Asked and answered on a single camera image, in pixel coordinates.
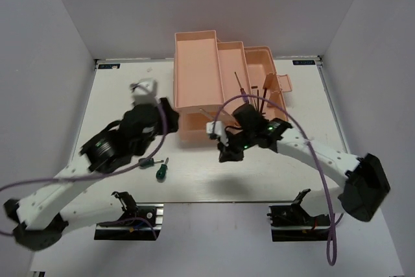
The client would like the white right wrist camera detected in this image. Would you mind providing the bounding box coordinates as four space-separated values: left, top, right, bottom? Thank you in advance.
206 121 229 147

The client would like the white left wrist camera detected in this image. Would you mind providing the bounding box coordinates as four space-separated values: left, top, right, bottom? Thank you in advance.
130 78 158 106

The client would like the pink plastic toolbox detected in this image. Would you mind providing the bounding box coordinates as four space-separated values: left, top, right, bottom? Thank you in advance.
173 30 292 143

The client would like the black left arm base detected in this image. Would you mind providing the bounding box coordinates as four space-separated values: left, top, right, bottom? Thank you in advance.
94 191 164 241

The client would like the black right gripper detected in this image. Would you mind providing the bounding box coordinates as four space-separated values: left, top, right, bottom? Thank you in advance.
218 128 257 163

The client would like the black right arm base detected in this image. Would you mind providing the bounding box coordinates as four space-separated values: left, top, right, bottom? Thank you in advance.
267 189 331 242

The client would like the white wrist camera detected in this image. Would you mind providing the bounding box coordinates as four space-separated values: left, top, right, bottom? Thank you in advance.
206 121 229 147
130 78 158 106

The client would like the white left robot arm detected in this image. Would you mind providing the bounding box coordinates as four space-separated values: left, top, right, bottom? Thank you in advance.
3 78 179 251

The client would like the blue clear handle screwdriver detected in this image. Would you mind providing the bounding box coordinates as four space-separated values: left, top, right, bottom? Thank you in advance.
234 71 249 103

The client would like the long brown hex key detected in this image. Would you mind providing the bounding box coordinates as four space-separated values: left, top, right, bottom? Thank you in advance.
251 86 267 115

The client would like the green stubby screwdriver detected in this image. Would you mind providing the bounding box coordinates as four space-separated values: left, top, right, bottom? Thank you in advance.
156 158 169 182
138 158 164 169

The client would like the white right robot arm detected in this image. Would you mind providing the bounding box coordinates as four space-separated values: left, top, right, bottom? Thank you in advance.
206 103 390 224

